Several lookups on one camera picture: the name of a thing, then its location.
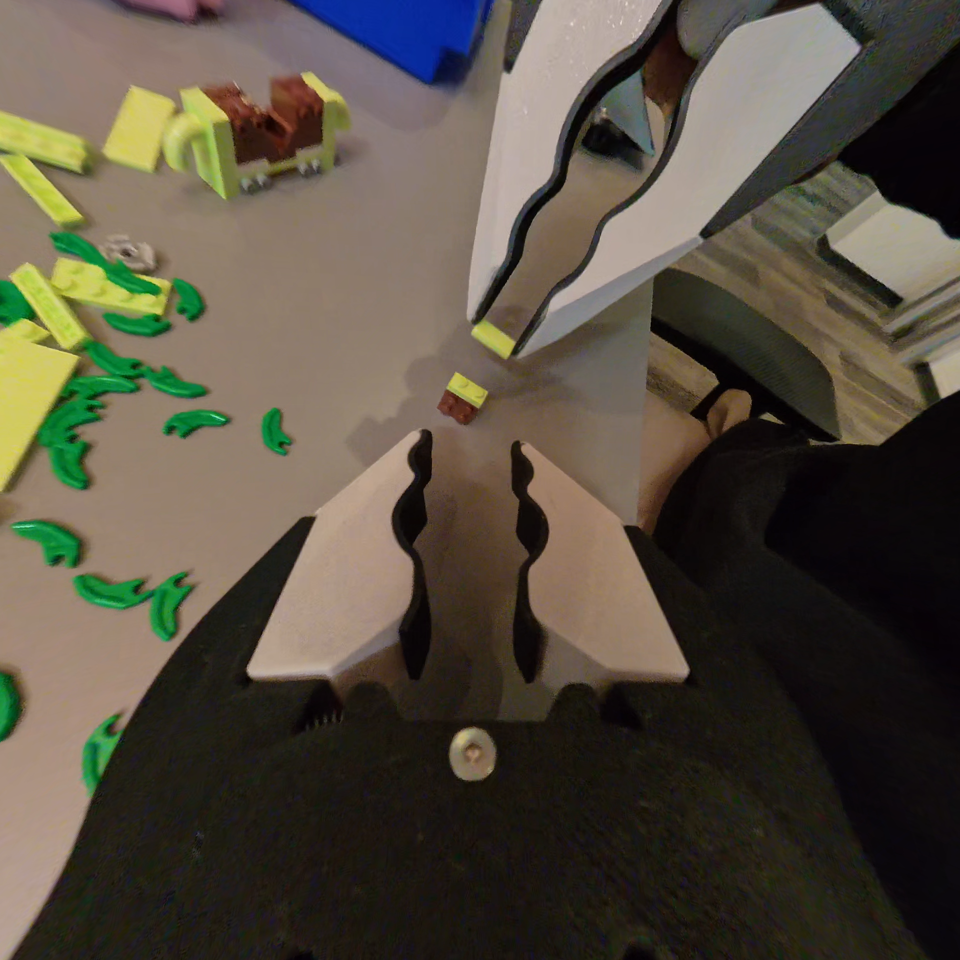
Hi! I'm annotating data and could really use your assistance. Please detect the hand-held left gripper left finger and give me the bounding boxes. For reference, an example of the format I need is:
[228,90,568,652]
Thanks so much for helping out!
[246,429,435,684]

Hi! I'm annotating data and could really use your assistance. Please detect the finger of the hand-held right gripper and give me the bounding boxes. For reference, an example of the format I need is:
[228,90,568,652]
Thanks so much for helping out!
[465,0,672,325]
[516,2,864,361]

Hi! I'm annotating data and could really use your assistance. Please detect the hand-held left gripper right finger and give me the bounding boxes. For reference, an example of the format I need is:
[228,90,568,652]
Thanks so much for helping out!
[510,441,691,685]

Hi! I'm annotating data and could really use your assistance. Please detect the person's right forearm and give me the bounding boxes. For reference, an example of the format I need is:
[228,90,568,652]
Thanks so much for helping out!
[836,67,960,241]

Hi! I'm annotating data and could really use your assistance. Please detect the person's right hand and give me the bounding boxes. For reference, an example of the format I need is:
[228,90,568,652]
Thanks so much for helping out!
[643,26,702,121]

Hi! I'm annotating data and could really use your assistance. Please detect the white cabinet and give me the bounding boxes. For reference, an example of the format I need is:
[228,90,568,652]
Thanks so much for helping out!
[813,191,960,399]

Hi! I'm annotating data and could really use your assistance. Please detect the person's leg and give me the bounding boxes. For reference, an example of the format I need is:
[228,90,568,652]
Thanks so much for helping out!
[637,386,755,530]

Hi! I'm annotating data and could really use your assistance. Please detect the blue plastic bin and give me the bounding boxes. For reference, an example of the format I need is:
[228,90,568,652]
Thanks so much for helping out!
[288,0,496,85]

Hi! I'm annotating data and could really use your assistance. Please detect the scattered green leaf pieces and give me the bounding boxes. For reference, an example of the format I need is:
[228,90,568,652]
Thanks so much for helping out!
[0,231,294,796]

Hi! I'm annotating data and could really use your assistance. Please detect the grey mesh office chair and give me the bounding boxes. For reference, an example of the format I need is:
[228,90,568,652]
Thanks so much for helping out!
[648,266,841,444]

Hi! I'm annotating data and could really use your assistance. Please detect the lime and brown brick model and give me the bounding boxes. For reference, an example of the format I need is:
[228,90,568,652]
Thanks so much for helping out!
[161,71,352,202]

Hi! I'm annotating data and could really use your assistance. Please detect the scattered lime bricks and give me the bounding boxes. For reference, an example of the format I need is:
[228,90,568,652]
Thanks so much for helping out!
[0,84,177,492]

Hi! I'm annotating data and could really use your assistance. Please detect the pink toy brick model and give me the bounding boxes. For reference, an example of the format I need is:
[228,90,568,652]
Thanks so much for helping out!
[120,0,226,24]

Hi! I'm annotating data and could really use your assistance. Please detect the grey round brick piece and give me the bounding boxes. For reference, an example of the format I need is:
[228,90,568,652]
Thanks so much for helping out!
[97,234,160,273]

